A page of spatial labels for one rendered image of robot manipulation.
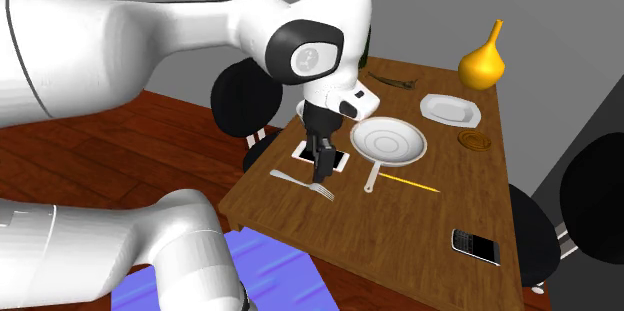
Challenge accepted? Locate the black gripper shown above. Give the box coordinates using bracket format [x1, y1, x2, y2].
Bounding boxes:
[303, 101, 343, 182]

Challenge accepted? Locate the white-framed smartphone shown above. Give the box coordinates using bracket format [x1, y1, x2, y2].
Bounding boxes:
[291, 140, 351, 174]

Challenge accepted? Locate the silver fork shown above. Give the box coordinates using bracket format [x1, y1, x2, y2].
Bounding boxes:
[269, 168, 337, 203]

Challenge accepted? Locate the white frying pan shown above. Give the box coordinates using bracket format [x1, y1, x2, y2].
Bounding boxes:
[349, 115, 429, 195]

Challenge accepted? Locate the yellow pencil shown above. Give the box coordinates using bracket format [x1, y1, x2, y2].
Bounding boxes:
[378, 171, 442, 194]

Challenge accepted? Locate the brown wooden table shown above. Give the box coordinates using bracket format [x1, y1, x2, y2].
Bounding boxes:
[217, 55, 526, 311]

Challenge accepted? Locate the black round-backed chair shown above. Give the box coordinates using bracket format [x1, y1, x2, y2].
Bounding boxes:
[209, 57, 285, 175]
[506, 131, 624, 296]

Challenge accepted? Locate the dark thin utensil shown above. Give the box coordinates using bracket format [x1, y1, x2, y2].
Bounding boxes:
[365, 70, 419, 91]

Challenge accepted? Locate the blue robot stand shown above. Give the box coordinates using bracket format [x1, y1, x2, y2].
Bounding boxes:
[110, 226, 340, 311]

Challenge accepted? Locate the white octagonal plate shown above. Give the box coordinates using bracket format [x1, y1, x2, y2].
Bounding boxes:
[419, 92, 483, 130]

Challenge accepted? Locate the brown round coaster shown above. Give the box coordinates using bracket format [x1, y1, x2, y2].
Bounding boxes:
[456, 128, 493, 153]

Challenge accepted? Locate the black keypad phone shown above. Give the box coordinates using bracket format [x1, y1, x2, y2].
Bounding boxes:
[450, 227, 503, 268]

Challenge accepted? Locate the yellow long-necked vase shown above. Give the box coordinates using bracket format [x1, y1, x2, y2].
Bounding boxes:
[457, 18, 507, 91]

